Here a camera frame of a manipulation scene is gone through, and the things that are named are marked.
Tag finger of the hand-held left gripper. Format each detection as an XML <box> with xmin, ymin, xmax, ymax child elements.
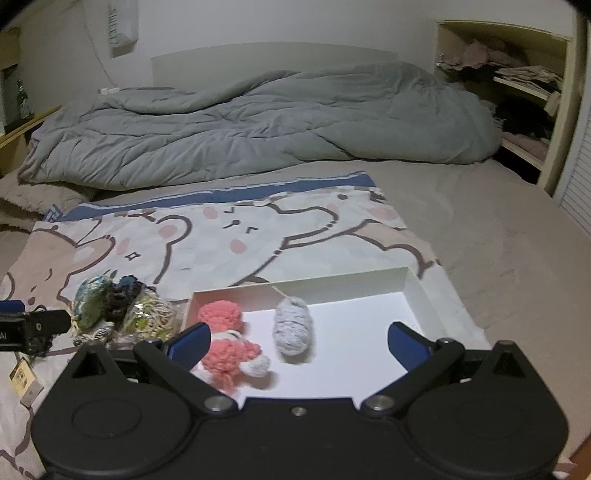
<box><xmin>22</xmin><ymin>308</ymin><xmax>71</xmax><ymax>357</ymax></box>

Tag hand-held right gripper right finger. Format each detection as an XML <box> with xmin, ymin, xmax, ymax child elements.
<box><xmin>360</xmin><ymin>320</ymin><xmax>530</xmax><ymax>417</ymax></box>

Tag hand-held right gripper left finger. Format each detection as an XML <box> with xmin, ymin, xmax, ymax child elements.
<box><xmin>69</xmin><ymin>322</ymin><xmax>236</xmax><ymax>417</ymax></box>

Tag bag of yellow-green yarn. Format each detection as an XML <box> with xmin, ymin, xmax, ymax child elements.
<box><xmin>115</xmin><ymin>294</ymin><xmax>184</xmax><ymax>345</ymax></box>

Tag small yellow box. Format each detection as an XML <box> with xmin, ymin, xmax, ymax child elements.
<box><xmin>8</xmin><ymin>357</ymin><xmax>45</xmax><ymax>408</ymax></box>

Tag light blue white yarn ball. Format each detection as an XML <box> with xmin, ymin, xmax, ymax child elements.
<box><xmin>71</xmin><ymin>275</ymin><xmax>114</xmax><ymax>331</ymax></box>

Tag striped string bundle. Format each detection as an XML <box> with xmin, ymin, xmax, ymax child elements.
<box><xmin>73</xmin><ymin>320</ymin><xmax>116</xmax><ymax>348</ymax></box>

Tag white cardboard box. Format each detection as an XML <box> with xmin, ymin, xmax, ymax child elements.
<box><xmin>178</xmin><ymin>266</ymin><xmax>493</xmax><ymax>401</ymax></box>

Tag blue and brown crochet piece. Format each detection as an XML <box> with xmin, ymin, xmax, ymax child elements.
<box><xmin>104</xmin><ymin>274</ymin><xmax>156</xmax><ymax>322</ymax></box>

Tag pink and white crochet piece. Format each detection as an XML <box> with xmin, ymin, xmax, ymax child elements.
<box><xmin>196</xmin><ymin>329</ymin><xmax>273</xmax><ymax>396</ymax></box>

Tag grey yarn ball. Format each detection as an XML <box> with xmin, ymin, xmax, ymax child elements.
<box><xmin>270</xmin><ymin>285</ymin><xmax>317</xmax><ymax>357</ymax></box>

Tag printed blanket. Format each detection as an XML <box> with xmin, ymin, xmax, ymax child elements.
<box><xmin>0</xmin><ymin>171</ymin><xmax>491</xmax><ymax>480</ymax></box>

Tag wooden bedside shelf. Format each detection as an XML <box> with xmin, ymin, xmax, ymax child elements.
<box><xmin>0</xmin><ymin>27</ymin><xmax>64</xmax><ymax>179</ymax></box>

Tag green bottle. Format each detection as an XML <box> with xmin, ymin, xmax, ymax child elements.
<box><xmin>16</xmin><ymin>79</ymin><xmax>33</xmax><ymax>123</ymax></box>

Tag white louvered door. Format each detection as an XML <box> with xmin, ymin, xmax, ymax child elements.
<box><xmin>553</xmin><ymin>105</ymin><xmax>591</xmax><ymax>232</ymax></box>

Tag grey duvet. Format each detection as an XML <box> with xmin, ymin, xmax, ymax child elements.
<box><xmin>17</xmin><ymin>60</ymin><xmax>502</xmax><ymax>193</ymax></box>

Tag dark clothes pile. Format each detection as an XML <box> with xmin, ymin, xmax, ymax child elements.
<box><xmin>495</xmin><ymin>98</ymin><xmax>556</xmax><ymax>140</ymax></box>

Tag cream built-in shelf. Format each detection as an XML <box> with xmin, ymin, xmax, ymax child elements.
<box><xmin>434</xmin><ymin>19</ymin><xmax>579</xmax><ymax>195</ymax></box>

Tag beige folded clothes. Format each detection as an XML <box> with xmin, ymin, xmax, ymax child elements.
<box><xmin>495</xmin><ymin>65</ymin><xmax>567</xmax><ymax>94</ymax></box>

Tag thin white cable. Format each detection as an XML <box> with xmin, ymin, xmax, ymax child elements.
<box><xmin>85</xmin><ymin>21</ymin><xmax>112</xmax><ymax>89</ymax></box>

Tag wall calendar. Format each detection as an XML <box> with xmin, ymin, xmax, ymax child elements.
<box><xmin>106</xmin><ymin>0</ymin><xmax>140</xmax><ymax>59</ymax></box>

